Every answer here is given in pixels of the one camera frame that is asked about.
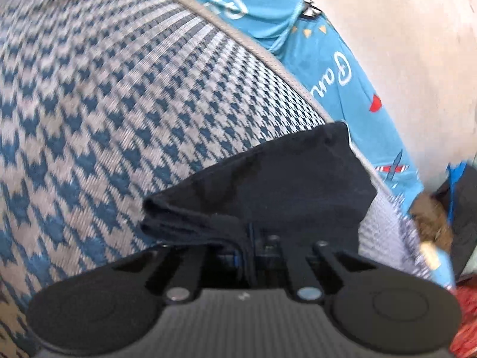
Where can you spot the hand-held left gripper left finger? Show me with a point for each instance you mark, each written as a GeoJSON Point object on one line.
{"type": "Point", "coordinates": [182, 272]}

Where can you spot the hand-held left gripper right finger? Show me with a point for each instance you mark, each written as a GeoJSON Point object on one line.
{"type": "Point", "coordinates": [298, 272]}

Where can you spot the black t-shirt with red print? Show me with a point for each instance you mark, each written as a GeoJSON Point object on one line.
{"type": "Point", "coordinates": [279, 194]}

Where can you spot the grey patterned cloth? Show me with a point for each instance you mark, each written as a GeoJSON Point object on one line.
{"type": "Point", "coordinates": [391, 238]}

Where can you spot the brown crumpled cloth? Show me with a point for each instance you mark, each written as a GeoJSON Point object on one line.
{"type": "Point", "coordinates": [432, 220]}

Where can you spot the houndstooth bed mattress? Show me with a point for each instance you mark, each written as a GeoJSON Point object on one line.
{"type": "Point", "coordinates": [111, 119]}

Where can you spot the black bag with blue trim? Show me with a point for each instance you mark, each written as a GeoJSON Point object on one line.
{"type": "Point", "coordinates": [464, 223]}

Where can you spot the red patterned cloth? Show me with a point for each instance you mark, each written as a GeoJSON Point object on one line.
{"type": "Point", "coordinates": [465, 320]}

